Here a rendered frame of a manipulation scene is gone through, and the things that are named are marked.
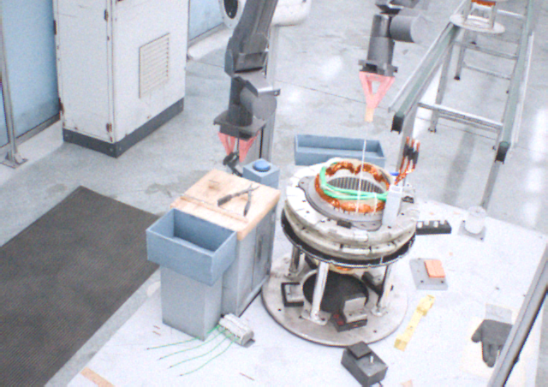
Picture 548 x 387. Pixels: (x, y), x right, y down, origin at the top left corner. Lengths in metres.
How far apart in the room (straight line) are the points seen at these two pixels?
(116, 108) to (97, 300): 1.29
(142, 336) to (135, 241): 1.58
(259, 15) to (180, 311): 0.70
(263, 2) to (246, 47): 0.11
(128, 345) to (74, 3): 2.41
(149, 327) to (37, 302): 1.30
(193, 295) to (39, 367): 1.22
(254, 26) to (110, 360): 0.81
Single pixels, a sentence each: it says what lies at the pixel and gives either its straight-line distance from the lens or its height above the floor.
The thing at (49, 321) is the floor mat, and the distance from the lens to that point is 2.71.
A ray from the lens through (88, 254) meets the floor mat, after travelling 3.02.
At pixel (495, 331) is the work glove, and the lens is 1.68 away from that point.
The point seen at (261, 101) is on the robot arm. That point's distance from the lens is 1.27.
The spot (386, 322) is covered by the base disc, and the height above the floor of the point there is 0.80.
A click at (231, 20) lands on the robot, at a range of 1.69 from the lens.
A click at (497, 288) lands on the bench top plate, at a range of 1.85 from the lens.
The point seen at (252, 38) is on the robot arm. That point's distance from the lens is 1.25.
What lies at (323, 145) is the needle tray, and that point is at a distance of 1.82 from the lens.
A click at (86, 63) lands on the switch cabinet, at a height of 0.57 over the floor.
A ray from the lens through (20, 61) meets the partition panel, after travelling 3.70.
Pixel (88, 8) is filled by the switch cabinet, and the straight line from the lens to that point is 3.51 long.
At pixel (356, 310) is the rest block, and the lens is 1.56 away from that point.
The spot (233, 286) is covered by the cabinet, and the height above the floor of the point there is 0.90.
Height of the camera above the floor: 1.88
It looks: 31 degrees down
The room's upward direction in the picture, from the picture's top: 6 degrees clockwise
